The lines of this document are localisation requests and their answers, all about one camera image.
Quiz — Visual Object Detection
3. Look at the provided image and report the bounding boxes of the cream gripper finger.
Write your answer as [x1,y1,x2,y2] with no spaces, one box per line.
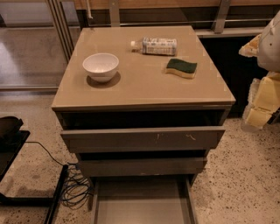
[239,35,261,57]
[244,72,280,128]

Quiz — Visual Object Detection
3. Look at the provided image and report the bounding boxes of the green and yellow sponge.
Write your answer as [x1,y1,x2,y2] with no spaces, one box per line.
[165,59,198,79]

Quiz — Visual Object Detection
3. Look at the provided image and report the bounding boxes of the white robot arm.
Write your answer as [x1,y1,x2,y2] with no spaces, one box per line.
[239,11,280,131]

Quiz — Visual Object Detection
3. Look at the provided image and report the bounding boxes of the grey drawer cabinet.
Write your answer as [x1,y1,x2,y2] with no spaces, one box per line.
[51,25,236,187]

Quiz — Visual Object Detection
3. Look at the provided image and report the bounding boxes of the grey bottom drawer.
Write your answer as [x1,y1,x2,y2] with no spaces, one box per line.
[90,176,199,224]

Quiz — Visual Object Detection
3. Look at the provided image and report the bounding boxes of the grey drawer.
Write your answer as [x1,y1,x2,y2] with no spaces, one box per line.
[90,176,199,224]
[79,157,207,177]
[61,126,225,153]

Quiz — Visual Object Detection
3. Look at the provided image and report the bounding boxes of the grey top drawer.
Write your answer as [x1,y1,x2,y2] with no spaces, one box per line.
[61,126,225,153]

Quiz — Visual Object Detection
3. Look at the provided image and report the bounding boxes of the grey middle drawer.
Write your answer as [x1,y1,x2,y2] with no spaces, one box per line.
[79,157,207,177]

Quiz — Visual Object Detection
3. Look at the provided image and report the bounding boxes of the clear plastic labelled bottle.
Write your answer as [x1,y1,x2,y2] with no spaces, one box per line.
[130,37,177,56]

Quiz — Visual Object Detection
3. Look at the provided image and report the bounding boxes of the white ceramic bowl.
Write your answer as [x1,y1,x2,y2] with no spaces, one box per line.
[82,53,119,82]

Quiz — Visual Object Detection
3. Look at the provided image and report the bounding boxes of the black round object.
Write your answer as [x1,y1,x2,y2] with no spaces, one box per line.
[0,116,24,141]

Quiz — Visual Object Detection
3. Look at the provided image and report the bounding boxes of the metal railing frame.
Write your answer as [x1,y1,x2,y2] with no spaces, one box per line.
[45,0,280,59]

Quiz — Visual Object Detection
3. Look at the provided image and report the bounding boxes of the black and blue cables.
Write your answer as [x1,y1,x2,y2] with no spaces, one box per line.
[24,141,95,210]

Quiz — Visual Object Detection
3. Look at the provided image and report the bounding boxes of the black stand frame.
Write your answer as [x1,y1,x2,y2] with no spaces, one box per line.
[0,130,68,224]

